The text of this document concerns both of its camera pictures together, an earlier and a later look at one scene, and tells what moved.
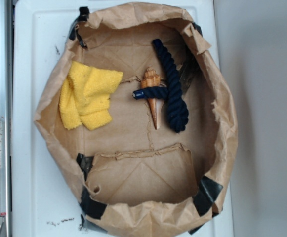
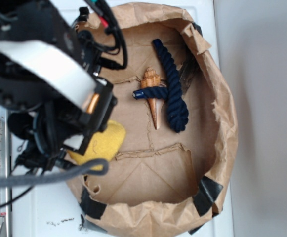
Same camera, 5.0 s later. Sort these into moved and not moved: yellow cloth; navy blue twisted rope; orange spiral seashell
Moved: yellow cloth
Not moved: orange spiral seashell; navy blue twisted rope
